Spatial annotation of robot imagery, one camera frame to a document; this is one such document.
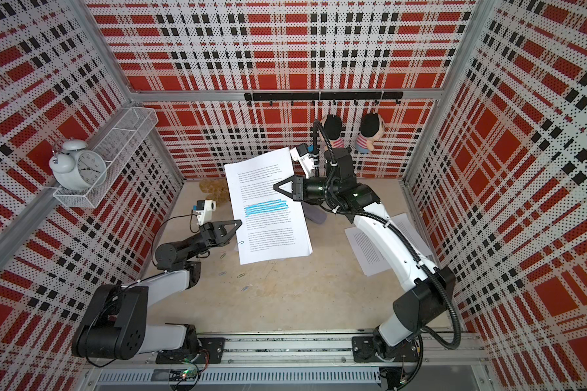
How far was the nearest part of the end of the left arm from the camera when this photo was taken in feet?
2.15

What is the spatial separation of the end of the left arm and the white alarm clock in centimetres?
31

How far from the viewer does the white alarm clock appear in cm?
59

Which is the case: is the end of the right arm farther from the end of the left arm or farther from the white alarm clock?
the white alarm clock
